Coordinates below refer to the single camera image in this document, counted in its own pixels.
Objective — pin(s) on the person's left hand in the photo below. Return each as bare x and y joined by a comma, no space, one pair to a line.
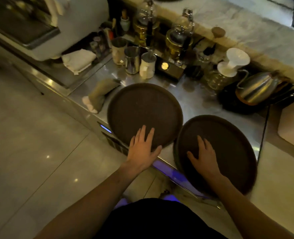
140,154

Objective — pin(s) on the person's right hand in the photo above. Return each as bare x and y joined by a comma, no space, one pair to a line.
206,163

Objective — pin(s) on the person's right middle finger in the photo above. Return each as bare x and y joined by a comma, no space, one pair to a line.
208,146

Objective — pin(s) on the person's left thumb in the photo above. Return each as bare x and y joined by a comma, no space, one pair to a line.
157,151

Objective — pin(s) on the person's right thumb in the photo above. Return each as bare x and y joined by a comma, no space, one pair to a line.
192,157

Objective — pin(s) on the person's left little finger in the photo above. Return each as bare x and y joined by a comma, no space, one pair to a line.
131,142

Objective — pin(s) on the person's left middle finger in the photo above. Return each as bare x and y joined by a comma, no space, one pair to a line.
142,135

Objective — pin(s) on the round dark brown tray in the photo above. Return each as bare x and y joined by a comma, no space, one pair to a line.
231,151
144,109

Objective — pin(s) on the person's left forearm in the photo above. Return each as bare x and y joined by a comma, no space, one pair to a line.
94,201

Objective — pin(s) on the person's right forearm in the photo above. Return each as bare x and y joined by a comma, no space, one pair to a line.
246,209

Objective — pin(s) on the black kettle base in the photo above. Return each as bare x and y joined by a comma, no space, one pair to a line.
229,102

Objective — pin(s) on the grey-green rolled cloth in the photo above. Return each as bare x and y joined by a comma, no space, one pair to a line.
99,94

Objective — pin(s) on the glass coffee server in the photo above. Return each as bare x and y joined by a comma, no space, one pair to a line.
218,79

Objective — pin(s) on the white cup with tool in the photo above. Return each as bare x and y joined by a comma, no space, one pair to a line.
147,67

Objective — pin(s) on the person's black clothing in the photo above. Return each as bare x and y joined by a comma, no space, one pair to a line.
159,221

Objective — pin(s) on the black burner box with light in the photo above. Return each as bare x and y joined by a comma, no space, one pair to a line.
169,69

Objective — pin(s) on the steel milk pitcher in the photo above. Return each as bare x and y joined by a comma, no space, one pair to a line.
132,60

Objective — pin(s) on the steel gooseneck kettle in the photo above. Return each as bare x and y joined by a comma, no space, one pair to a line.
258,88

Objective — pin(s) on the white foam box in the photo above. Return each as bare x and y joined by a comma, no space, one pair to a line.
290,124

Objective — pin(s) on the white ceramic coffee dripper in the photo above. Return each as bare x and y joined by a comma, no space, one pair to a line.
233,62

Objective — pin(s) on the tall steel cup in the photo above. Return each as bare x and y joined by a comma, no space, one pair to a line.
118,51

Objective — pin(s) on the small glass jar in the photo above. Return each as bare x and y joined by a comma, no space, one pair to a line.
203,55

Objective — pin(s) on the stainless steel counter cabinet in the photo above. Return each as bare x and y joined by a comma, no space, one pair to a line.
62,82

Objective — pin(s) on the white folded cloth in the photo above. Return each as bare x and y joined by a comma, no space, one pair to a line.
78,60

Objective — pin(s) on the small shaker jars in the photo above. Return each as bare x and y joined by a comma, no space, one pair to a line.
97,46

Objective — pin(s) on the glass siphon coffee maker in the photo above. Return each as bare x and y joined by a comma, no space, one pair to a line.
179,39
145,19

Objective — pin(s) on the round cork lid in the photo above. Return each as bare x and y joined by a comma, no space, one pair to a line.
218,32

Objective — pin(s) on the green ceramic brush holder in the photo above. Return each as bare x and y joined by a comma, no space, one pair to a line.
124,22

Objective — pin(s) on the marble bar counter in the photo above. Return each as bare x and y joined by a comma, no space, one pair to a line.
236,24

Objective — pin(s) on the white espresso machine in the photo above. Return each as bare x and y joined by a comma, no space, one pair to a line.
62,19

